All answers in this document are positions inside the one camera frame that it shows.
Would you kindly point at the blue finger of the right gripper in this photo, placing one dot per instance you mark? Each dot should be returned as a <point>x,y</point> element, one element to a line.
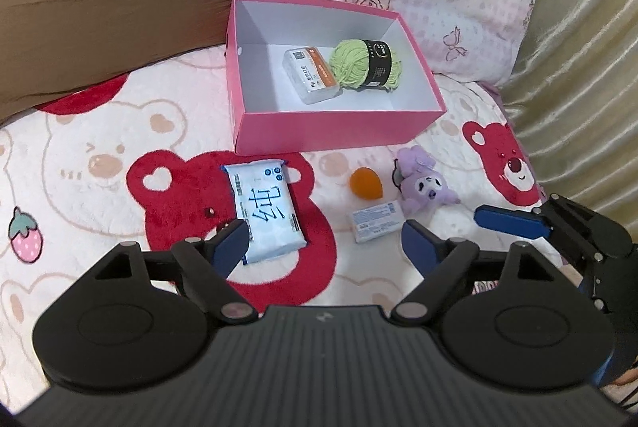
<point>518,223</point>

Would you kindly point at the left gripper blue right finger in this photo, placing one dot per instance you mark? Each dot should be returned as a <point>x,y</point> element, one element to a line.
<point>444,265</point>

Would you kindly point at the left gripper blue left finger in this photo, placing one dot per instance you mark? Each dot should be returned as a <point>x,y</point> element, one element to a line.
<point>203,267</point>

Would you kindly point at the purple plush toy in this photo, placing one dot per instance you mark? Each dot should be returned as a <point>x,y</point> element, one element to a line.
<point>422,188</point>

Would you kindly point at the small white blue packet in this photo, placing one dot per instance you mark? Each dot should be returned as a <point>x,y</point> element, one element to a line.
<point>376,221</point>

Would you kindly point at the blue white tissue pack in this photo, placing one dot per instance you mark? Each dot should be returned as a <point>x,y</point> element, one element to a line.
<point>263,200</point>

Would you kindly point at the orange makeup sponge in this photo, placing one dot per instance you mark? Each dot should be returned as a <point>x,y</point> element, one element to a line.
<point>366,184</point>

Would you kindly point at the bear print blanket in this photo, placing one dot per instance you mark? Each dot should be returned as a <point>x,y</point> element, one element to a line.
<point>142,158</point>

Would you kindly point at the gold satin curtain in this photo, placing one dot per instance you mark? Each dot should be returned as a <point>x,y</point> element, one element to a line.
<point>572,99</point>

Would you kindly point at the pink cardboard box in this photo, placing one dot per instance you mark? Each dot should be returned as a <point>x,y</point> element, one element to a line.
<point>268,115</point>

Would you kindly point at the green yarn ball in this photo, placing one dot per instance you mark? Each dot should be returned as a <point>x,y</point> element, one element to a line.
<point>359,64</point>

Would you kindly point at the white orange plastic case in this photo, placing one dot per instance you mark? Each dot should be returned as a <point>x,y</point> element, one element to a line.
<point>310,75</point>

